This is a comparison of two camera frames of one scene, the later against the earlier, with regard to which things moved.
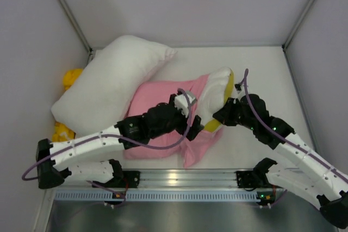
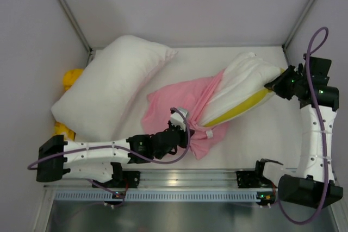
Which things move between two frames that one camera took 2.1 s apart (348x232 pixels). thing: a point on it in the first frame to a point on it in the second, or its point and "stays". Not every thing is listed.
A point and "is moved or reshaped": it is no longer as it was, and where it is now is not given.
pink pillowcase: x=153 y=92 is moved or reshaped
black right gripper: x=228 y=111 to x=281 y=85
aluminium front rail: x=169 y=179 stays
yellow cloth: x=61 y=132 stays
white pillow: x=218 y=88 is moved or reshaped
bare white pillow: x=100 y=95 stays
